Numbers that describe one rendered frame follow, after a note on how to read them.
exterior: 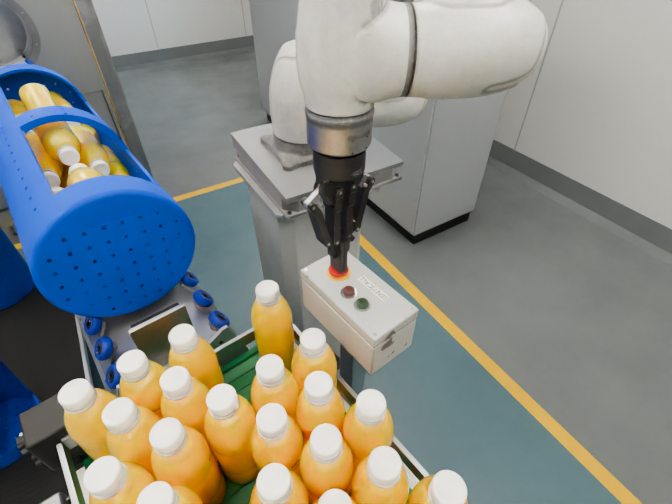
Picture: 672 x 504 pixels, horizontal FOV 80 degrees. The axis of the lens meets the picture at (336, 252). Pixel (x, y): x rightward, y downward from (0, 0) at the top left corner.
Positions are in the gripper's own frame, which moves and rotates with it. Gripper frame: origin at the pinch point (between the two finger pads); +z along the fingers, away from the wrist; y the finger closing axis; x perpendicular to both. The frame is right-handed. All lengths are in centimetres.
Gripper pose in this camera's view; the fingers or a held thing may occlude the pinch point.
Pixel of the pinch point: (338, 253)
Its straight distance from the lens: 69.5
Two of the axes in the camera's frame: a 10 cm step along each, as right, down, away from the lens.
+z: 0.0, 7.4, 6.7
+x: -6.2, -5.2, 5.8
